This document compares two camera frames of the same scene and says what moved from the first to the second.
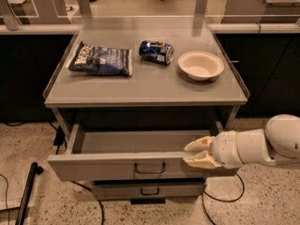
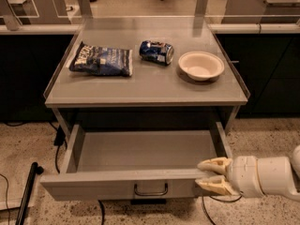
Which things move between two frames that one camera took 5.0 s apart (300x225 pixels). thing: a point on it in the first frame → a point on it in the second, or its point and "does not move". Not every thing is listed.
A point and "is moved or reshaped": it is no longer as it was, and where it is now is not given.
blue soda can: x=158 y=52 does not move
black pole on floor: x=34 y=171 does not move
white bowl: x=201 y=65 does not move
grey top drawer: x=127 y=168 is moved or reshaped
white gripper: x=225 y=149 → x=243 y=174
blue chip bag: x=102 y=60 does not move
